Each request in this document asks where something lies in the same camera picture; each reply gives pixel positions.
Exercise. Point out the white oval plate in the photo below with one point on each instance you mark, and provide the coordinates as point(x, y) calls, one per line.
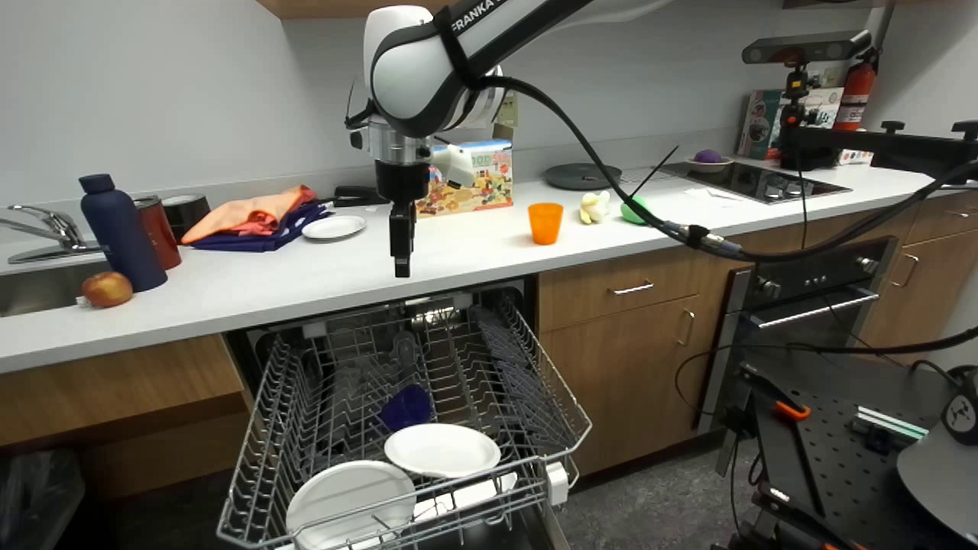
point(445, 448)

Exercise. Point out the white printed sign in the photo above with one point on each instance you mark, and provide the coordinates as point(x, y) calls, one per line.
point(827, 103)

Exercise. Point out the navy blue water bottle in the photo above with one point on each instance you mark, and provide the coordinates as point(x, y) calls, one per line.
point(122, 232)

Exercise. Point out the green and white tube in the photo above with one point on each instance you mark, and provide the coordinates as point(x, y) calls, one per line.
point(889, 423)

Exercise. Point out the wooden cabinet door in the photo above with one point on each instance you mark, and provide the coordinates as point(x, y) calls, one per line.
point(611, 386)

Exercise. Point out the wooden cabinet panel beside dishwasher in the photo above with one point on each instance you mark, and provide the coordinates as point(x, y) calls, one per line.
point(122, 398)

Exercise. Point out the grey round disc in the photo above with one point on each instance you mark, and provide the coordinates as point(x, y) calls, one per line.
point(942, 491)

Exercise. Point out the framed picture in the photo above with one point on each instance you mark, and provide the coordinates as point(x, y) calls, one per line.
point(757, 122)

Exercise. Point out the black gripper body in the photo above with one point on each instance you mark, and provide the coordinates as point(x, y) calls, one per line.
point(402, 181)

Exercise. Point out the black built-in oven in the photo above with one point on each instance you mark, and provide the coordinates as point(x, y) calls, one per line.
point(815, 280)

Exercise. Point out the small white plate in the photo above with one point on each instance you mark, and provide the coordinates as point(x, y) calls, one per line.
point(334, 227)

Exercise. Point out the beige wall switch plate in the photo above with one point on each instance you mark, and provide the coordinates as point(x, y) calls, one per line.
point(509, 120)

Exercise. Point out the large white plate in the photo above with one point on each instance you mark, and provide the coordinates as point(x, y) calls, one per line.
point(347, 499)

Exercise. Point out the bin with clear liner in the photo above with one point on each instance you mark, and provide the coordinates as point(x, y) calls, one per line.
point(39, 499)

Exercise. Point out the wooden cabinet beside oven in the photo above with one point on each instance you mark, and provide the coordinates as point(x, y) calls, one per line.
point(932, 280)

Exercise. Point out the black cooktop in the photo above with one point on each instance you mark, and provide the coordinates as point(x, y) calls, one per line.
point(774, 183)

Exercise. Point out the green toy pear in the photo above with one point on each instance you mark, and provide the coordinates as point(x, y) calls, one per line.
point(632, 214)

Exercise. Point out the black stereo camera on stand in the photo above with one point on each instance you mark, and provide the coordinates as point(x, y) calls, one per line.
point(804, 49)

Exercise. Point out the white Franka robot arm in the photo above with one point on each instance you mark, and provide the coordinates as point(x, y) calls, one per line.
point(406, 70)

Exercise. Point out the colourful cardboard game box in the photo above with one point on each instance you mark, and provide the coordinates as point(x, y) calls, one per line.
point(491, 186)

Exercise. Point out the steel sink basin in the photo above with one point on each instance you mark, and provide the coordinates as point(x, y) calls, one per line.
point(34, 291)

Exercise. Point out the black perforated robot table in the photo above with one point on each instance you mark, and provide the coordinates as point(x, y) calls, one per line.
point(843, 477)

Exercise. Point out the orange fruit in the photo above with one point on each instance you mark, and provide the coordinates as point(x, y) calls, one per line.
point(109, 289)

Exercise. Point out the orange cloth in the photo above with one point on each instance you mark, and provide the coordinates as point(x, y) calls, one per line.
point(239, 214)

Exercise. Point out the wooden drawer front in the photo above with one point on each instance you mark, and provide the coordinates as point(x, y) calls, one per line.
point(580, 293)

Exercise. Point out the dark blue cloth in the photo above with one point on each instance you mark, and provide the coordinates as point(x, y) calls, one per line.
point(269, 244)

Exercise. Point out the orange plastic cup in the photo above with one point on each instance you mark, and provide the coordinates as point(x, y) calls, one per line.
point(545, 225)

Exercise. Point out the red metal tumbler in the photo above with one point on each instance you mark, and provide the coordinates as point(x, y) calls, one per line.
point(164, 239)

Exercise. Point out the blue plastic cup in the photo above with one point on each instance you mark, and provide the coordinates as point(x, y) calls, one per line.
point(405, 406)

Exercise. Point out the purple toy in bowl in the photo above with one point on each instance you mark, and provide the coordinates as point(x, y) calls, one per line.
point(711, 160)

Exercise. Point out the black round device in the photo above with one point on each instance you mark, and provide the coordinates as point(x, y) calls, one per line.
point(964, 414)

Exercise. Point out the red fire extinguisher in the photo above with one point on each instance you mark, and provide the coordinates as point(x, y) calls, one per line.
point(857, 94)

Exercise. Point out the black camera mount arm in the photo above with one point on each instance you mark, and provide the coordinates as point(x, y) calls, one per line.
point(896, 147)

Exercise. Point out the chrome sink faucet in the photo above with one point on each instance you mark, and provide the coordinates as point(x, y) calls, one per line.
point(50, 227)

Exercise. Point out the black bowl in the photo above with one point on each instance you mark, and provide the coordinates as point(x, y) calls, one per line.
point(575, 174)

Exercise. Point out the pale yellow toy vegetable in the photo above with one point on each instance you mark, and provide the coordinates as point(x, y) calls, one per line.
point(595, 210)

